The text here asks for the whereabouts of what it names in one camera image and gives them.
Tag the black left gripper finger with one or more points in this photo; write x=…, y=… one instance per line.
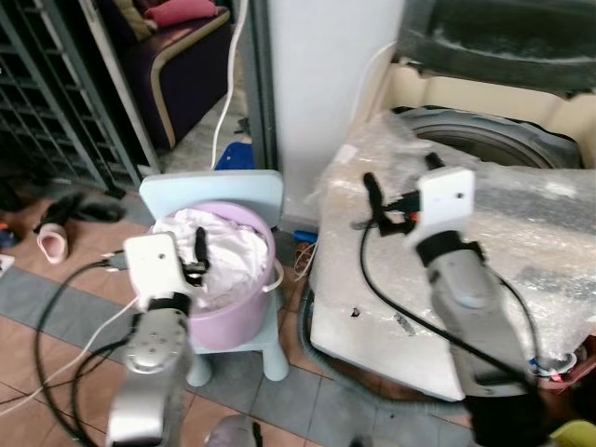
x=201, y=247

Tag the black shoe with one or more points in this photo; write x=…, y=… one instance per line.
x=79, y=209

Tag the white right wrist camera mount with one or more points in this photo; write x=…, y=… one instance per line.
x=445, y=205

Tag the dark metal grate door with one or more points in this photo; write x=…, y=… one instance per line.
x=47, y=93

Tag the dark grey washer lid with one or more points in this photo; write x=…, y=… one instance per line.
x=503, y=37

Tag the dark purple sofa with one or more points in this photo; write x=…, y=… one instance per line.
x=186, y=84

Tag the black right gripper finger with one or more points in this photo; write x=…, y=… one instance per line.
x=373, y=194

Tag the clear bubble wrap cover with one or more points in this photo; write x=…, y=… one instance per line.
x=521, y=223

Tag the grey robot foot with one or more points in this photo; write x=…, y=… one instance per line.
x=237, y=433

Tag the white clothes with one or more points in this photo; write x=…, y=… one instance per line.
x=233, y=251

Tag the blue plastic object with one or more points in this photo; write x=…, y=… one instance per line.
x=235, y=156

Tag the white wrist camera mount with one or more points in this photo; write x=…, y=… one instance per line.
x=152, y=265
x=445, y=205

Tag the cream top-load washing machine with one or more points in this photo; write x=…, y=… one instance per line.
x=372, y=326

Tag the pink cushion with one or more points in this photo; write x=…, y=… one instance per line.
x=182, y=11

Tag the grey metal door frame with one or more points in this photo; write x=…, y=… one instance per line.
x=258, y=84

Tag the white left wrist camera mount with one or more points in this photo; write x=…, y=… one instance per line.
x=152, y=265

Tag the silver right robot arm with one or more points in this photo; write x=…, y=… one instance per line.
x=480, y=317

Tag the lilac plastic bucket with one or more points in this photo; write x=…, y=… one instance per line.
x=237, y=317

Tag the pink slipper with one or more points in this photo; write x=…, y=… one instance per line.
x=52, y=244

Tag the light blue plastic stool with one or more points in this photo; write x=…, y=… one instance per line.
x=261, y=191

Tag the yellow plastic container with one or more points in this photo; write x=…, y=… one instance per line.
x=575, y=436

